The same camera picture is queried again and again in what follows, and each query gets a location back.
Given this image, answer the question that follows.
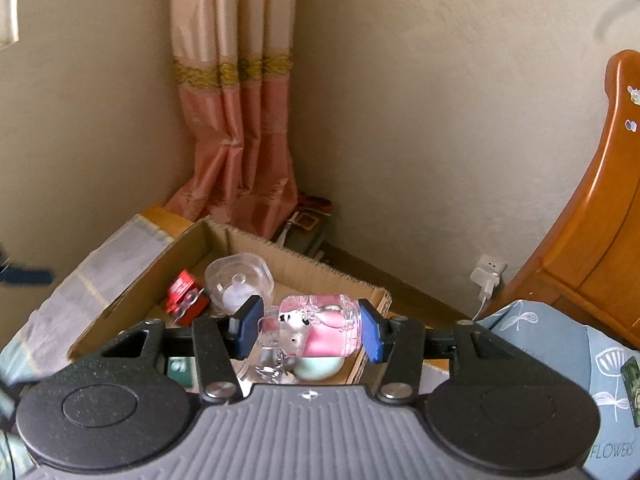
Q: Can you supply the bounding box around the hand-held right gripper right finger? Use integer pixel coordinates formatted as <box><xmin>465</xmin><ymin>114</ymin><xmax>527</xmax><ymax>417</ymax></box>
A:
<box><xmin>357</xmin><ymin>299</ymin><xmax>507</xmax><ymax>404</ymax></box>

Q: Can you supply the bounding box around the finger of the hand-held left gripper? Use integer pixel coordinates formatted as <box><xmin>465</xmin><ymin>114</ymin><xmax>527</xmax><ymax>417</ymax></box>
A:
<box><xmin>0</xmin><ymin>244</ymin><xmax>56</xmax><ymax>289</ymax></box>

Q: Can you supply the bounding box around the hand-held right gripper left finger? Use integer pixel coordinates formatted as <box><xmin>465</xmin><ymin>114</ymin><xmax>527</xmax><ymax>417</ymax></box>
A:
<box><xmin>100</xmin><ymin>295</ymin><xmax>265</xmax><ymax>407</ymax></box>

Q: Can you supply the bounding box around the mint green egg-shaped object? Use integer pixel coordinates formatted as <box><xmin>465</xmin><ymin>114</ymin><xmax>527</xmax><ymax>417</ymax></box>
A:
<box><xmin>292</xmin><ymin>355</ymin><xmax>346</xmax><ymax>380</ymax></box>

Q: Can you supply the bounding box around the red toy train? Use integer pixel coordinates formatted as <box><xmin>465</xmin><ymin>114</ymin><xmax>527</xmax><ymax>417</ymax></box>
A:
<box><xmin>161</xmin><ymin>269</ymin><xmax>212</xmax><ymax>325</ymax></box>

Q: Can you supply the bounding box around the brown cardboard box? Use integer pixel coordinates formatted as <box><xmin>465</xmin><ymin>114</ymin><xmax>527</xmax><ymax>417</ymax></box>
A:
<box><xmin>67</xmin><ymin>216</ymin><xmax>394</xmax><ymax>387</ymax></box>

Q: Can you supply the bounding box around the green label cotton swab container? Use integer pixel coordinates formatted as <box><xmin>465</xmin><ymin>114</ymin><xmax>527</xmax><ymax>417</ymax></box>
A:
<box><xmin>167</xmin><ymin>357</ymin><xmax>194</xmax><ymax>389</ymax></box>

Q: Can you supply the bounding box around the clear round plastic container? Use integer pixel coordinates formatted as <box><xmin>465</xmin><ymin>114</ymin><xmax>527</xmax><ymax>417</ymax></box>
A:
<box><xmin>204</xmin><ymin>254</ymin><xmax>275</xmax><ymax>314</ymax></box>

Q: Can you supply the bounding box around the dark bag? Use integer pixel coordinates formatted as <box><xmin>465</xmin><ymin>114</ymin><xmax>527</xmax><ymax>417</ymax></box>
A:
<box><xmin>272</xmin><ymin>195</ymin><xmax>334</xmax><ymax>261</ymax></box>

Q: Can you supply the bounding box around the white charger plug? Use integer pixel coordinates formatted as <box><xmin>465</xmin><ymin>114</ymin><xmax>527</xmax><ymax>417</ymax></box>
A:
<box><xmin>469</xmin><ymin>267</ymin><xmax>501</xmax><ymax>302</ymax></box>

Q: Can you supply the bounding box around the pink curtain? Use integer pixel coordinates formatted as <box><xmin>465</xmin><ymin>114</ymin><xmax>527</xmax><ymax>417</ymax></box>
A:
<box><xmin>164</xmin><ymin>0</ymin><xmax>301</xmax><ymax>241</ymax></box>

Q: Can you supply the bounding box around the wooden headboard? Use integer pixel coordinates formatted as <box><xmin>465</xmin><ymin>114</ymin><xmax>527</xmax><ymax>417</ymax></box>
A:
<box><xmin>492</xmin><ymin>50</ymin><xmax>640</xmax><ymax>352</ymax></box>

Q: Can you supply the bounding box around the dark green card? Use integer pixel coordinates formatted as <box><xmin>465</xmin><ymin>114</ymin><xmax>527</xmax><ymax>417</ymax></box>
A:
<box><xmin>620</xmin><ymin>357</ymin><xmax>640</xmax><ymax>414</ymax></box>

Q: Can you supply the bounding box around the white charger cable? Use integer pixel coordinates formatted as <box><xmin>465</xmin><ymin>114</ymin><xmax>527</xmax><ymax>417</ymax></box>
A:
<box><xmin>470</xmin><ymin>294</ymin><xmax>494</xmax><ymax>322</ymax></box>

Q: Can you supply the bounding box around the white wall socket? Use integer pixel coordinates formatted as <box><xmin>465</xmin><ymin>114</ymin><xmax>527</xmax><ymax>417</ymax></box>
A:
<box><xmin>475</xmin><ymin>255</ymin><xmax>509</xmax><ymax>277</ymax></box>

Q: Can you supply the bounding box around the white window frame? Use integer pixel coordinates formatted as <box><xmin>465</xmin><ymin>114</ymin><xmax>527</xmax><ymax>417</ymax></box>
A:
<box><xmin>0</xmin><ymin>0</ymin><xmax>22</xmax><ymax>52</ymax></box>

